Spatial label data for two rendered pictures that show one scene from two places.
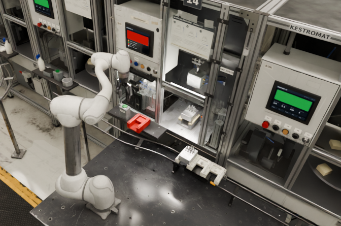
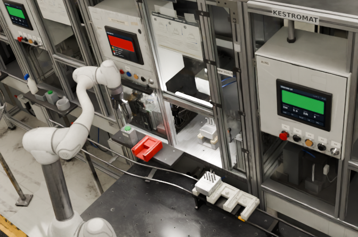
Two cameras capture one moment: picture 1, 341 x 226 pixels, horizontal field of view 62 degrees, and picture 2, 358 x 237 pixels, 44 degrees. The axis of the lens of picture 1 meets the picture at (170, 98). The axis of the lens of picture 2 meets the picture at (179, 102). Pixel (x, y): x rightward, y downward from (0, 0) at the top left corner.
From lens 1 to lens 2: 70 cm
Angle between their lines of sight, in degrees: 12
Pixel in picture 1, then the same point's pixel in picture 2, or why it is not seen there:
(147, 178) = (163, 218)
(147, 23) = (127, 24)
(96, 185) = (89, 229)
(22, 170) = (29, 220)
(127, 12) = (103, 14)
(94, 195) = not seen: outside the picture
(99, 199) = not seen: outside the picture
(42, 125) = not seen: hidden behind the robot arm
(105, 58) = (87, 74)
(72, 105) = (43, 139)
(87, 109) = (60, 142)
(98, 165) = (104, 206)
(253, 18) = (232, 6)
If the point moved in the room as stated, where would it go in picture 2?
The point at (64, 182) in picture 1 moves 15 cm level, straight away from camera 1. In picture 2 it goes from (54, 229) to (50, 210)
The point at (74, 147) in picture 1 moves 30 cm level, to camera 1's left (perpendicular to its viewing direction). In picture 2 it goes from (58, 187) to (7, 187)
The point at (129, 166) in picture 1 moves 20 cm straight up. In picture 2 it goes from (141, 205) to (134, 184)
